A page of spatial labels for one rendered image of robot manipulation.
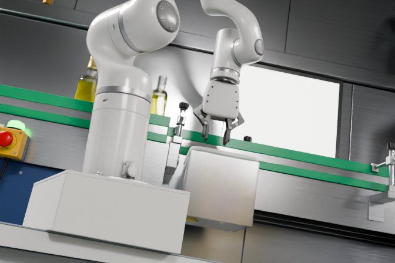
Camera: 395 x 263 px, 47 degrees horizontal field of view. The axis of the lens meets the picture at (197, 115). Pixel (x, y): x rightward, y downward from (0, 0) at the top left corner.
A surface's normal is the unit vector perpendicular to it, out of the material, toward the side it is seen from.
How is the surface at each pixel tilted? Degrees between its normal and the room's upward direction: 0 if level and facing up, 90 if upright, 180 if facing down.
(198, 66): 90
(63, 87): 90
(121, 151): 90
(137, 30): 139
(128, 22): 118
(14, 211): 90
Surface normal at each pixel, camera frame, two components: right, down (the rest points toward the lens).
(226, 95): 0.19, -0.28
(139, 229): 0.52, -0.20
